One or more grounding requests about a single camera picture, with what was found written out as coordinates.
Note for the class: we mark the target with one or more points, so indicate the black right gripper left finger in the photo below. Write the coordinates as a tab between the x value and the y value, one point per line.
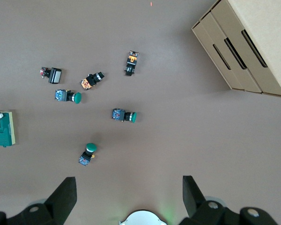
56	206

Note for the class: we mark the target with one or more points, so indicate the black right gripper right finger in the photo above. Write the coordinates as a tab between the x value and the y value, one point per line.
196	201

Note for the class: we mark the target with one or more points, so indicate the green relay module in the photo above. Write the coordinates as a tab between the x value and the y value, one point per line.
3	131

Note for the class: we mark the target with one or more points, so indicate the green mushroom push button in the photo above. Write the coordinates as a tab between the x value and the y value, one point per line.
124	115
70	96
88	152

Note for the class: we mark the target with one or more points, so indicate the brown cardboard box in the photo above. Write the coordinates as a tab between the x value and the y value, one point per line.
215	61
234	56
264	35

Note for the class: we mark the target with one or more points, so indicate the black selector switch orange block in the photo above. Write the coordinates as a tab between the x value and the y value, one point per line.
91	80

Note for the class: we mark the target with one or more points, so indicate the black square switch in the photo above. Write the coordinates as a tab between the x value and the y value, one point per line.
54	75

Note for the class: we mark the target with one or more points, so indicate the black switch orange contact block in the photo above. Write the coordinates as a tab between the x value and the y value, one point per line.
131	62

